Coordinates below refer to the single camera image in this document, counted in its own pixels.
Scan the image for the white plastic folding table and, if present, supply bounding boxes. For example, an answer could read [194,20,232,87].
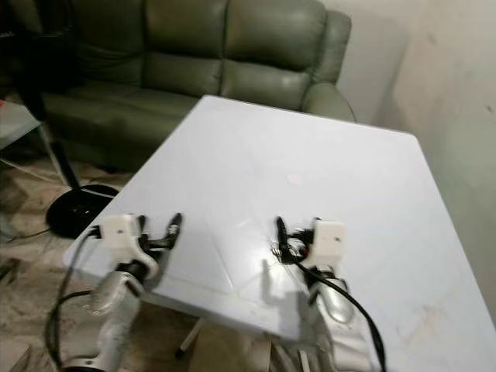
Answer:
[64,95,496,372]

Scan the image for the black standing fan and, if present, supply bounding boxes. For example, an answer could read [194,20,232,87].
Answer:
[0,0,117,239]

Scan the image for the green leather sofa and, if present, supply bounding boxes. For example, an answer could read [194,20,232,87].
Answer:
[8,0,357,176]

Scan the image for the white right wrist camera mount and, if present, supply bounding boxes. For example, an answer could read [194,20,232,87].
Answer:
[310,220,347,260]

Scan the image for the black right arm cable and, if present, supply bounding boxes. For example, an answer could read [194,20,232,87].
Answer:
[287,225,388,372]

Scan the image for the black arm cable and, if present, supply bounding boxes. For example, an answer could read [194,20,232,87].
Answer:
[46,225,106,372]
[287,225,388,372]

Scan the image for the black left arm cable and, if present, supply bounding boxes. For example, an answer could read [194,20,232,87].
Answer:
[46,225,106,372]

